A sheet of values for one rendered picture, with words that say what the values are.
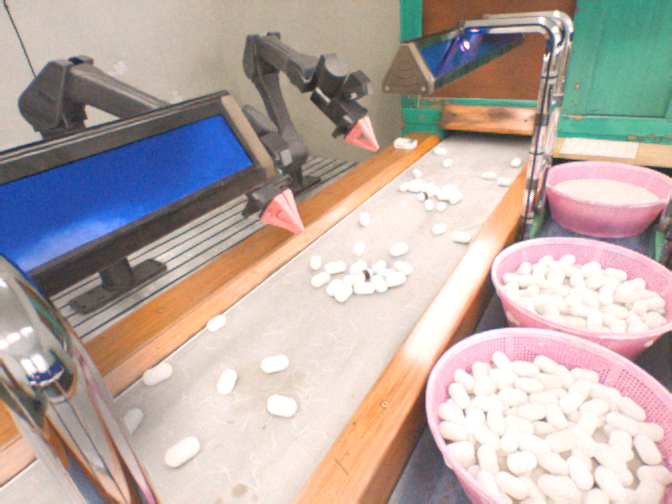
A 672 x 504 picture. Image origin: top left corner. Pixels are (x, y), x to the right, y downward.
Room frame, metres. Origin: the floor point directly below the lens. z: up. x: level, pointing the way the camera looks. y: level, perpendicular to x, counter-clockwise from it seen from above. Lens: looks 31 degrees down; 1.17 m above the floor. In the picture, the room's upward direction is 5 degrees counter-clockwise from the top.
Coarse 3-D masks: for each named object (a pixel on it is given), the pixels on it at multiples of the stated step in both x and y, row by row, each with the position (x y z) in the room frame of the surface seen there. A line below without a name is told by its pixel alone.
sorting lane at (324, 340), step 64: (384, 192) 1.03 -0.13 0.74; (320, 256) 0.73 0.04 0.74; (384, 256) 0.71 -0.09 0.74; (448, 256) 0.69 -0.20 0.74; (256, 320) 0.55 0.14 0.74; (320, 320) 0.53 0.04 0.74; (384, 320) 0.52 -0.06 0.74; (192, 384) 0.42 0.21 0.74; (256, 384) 0.41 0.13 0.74; (320, 384) 0.40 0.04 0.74; (256, 448) 0.32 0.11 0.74; (320, 448) 0.31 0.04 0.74
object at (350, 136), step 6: (360, 120) 1.03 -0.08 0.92; (354, 126) 1.03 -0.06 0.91; (360, 126) 1.03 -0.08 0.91; (366, 126) 1.04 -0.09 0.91; (348, 132) 1.04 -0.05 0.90; (354, 132) 1.05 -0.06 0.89; (366, 132) 1.03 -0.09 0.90; (348, 138) 1.04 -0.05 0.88; (354, 138) 1.05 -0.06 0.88; (372, 138) 1.03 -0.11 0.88; (354, 144) 1.04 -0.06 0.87; (360, 144) 1.04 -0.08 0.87; (366, 144) 1.04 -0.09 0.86; (372, 144) 1.03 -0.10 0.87; (372, 150) 1.03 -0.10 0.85
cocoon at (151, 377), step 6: (156, 366) 0.44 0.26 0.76; (162, 366) 0.44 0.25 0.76; (168, 366) 0.44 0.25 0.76; (150, 372) 0.43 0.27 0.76; (156, 372) 0.43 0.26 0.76; (162, 372) 0.43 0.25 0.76; (168, 372) 0.44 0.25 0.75; (144, 378) 0.43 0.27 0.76; (150, 378) 0.42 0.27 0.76; (156, 378) 0.43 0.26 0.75; (162, 378) 0.43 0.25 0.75; (150, 384) 0.42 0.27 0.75
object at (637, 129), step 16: (416, 112) 1.49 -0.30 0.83; (432, 112) 1.45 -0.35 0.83; (416, 128) 1.49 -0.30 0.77; (432, 128) 1.45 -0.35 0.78; (560, 128) 1.23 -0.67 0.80; (576, 128) 1.21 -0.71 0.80; (592, 128) 1.19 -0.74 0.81; (608, 128) 1.17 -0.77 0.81; (624, 128) 1.14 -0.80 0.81; (640, 128) 1.12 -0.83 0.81; (656, 128) 1.10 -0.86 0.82; (496, 144) 1.33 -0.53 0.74; (512, 144) 1.32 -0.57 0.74; (528, 144) 1.30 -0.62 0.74; (560, 160) 1.23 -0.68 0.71; (576, 160) 1.20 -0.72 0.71
